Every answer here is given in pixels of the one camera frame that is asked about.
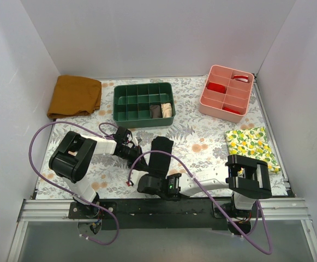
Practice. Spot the aluminium frame rail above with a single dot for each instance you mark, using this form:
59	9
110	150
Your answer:
157	230

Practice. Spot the black underwear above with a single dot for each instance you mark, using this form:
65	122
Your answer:
159	163

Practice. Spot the red white rolled cloth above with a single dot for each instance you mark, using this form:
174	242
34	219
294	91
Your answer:
241	78

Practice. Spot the red cloth front compartment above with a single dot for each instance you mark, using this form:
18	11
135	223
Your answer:
231	110

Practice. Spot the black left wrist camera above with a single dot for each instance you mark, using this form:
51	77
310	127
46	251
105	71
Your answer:
124	136

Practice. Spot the beige rolled underwear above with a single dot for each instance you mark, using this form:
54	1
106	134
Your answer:
166	110

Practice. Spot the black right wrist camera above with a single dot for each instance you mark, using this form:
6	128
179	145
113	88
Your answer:
147	184

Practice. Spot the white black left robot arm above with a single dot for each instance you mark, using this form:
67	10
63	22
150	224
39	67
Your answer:
71	159

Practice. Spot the pink divided organizer box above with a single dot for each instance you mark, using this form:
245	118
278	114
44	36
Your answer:
237	94

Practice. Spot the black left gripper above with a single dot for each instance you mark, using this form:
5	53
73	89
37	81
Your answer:
136	157

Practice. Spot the brown folded cloth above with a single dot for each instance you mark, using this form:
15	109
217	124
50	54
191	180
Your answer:
74	96

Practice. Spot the green divided organizer box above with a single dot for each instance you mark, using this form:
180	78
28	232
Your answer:
131	104

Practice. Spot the lemon print folded cloth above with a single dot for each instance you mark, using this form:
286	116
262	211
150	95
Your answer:
252	143

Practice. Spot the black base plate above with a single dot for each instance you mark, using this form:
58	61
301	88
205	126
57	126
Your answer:
155	213

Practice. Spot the grey rolled underwear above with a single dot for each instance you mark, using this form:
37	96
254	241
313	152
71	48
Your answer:
155	111

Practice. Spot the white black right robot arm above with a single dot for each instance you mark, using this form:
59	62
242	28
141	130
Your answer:
247	178

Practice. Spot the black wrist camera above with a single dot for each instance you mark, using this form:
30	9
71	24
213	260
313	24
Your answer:
147	184
124	136

